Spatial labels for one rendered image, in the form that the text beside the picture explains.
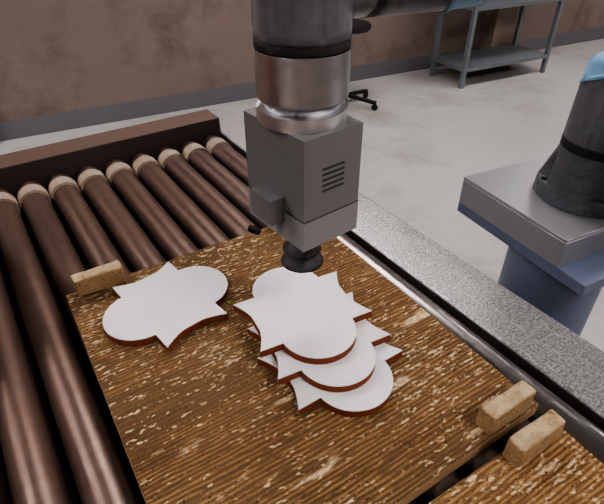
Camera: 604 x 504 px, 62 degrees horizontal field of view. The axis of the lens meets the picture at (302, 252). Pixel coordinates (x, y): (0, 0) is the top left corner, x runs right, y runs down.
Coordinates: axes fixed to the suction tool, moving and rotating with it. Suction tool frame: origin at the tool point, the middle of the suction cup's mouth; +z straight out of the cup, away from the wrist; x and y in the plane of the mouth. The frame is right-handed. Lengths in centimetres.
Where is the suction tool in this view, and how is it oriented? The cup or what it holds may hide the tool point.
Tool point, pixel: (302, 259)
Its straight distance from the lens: 50.9
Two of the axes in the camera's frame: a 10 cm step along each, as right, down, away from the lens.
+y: 6.2, 4.6, -6.3
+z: 0.0, 8.1, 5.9
